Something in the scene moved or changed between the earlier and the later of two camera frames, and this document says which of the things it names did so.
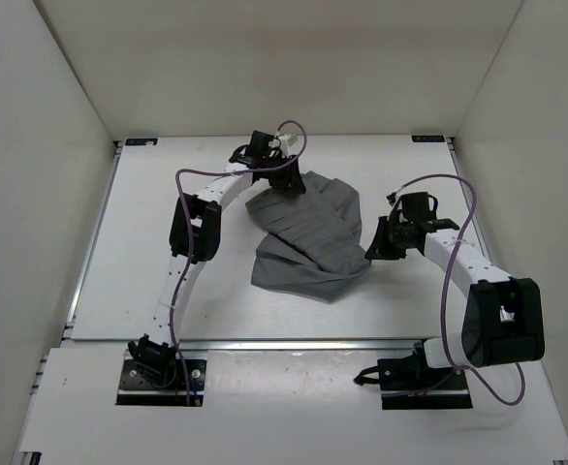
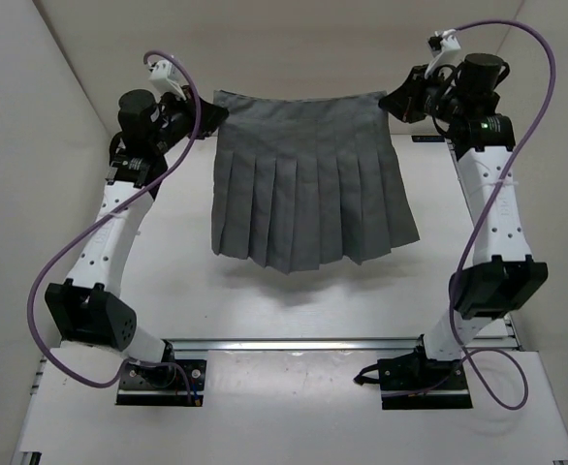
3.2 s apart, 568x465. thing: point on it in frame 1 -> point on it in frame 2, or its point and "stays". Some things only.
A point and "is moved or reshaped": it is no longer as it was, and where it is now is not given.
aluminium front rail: [386, 346] stays
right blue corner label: [428, 139] stays
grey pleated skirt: [313, 249] is moved or reshaped
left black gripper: [291, 182] -> [211, 116]
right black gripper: [379, 249] -> [398, 106]
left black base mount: [156, 378] stays
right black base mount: [407, 384] stays
